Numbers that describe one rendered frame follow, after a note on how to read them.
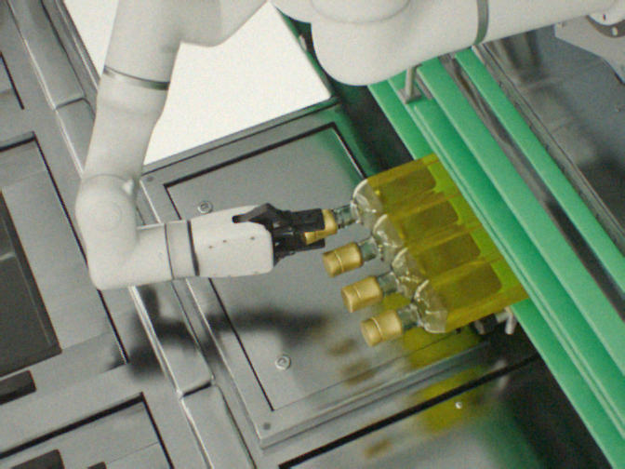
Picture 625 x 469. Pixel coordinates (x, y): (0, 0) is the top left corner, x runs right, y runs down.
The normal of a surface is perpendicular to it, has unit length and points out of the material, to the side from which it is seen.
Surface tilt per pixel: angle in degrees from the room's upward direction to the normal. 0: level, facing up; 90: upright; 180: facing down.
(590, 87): 90
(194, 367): 90
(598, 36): 5
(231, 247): 74
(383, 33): 92
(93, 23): 90
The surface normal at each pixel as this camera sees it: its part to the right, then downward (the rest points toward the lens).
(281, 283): -0.01, -0.57
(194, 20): 0.55, 0.50
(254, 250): 0.15, 0.82
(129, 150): 0.23, 0.45
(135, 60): -0.03, 0.26
